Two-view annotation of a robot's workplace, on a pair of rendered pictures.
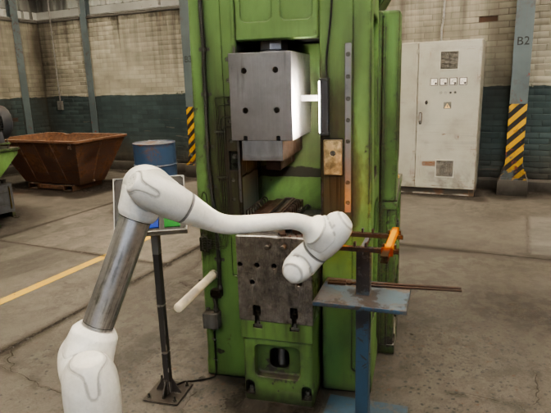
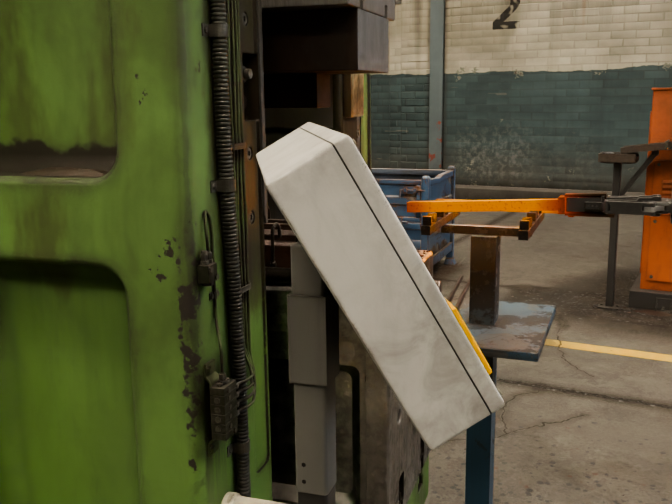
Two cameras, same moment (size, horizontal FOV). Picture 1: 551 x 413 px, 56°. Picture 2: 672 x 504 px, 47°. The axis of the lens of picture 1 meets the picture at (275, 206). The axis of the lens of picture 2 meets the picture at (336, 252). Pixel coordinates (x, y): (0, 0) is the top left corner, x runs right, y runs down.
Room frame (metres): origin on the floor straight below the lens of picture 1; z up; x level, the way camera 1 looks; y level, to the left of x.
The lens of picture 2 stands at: (2.45, 1.41, 1.23)
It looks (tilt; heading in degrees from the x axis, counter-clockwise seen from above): 11 degrees down; 272
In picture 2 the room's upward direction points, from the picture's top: 1 degrees counter-clockwise
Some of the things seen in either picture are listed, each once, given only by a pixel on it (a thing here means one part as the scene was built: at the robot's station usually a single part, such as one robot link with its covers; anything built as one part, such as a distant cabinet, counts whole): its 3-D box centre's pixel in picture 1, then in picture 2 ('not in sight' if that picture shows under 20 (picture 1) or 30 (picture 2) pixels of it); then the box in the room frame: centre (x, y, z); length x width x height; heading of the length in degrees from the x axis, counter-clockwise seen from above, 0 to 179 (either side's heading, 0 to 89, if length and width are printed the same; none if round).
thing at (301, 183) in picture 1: (296, 129); not in sight; (2.93, -0.13, 1.37); 0.41 x 0.10 x 0.91; 74
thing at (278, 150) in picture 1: (274, 145); (260, 46); (2.64, 0.00, 1.32); 0.42 x 0.20 x 0.10; 164
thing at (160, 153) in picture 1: (157, 174); not in sight; (7.04, 1.62, 0.44); 0.59 x 0.59 x 0.88
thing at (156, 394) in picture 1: (167, 385); not in sight; (2.51, 0.62, 0.05); 0.22 x 0.22 x 0.09; 74
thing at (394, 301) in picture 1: (363, 294); (483, 324); (2.17, -0.38, 0.69); 0.40 x 0.30 x 0.02; 71
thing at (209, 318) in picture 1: (211, 319); not in sight; (2.64, 0.37, 0.36); 0.09 x 0.07 x 0.12; 74
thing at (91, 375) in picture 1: (91, 389); not in sight; (1.36, 0.56, 0.77); 0.18 x 0.16 x 0.22; 26
